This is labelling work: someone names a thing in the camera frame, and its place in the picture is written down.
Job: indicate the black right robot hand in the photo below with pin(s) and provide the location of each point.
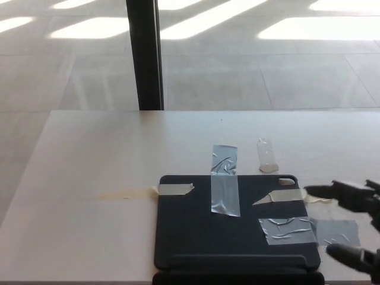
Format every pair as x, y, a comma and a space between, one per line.
354, 199

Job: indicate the black folding tablet cover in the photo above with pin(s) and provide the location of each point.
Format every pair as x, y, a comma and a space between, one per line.
193, 231

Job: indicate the short beige masking tape strip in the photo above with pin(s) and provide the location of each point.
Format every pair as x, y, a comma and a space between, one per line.
288, 196

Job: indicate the clear tape strip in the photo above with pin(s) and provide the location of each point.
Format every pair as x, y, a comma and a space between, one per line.
266, 157

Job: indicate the long beige masking tape strip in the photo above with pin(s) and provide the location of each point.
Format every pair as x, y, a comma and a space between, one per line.
169, 190

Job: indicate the wide grey duct tape strip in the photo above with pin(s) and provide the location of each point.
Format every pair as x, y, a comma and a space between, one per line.
305, 230

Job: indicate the long grey duct tape strip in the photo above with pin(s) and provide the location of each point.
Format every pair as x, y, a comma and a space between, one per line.
225, 184

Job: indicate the black window frame post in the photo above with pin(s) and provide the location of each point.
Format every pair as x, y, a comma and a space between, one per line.
145, 53

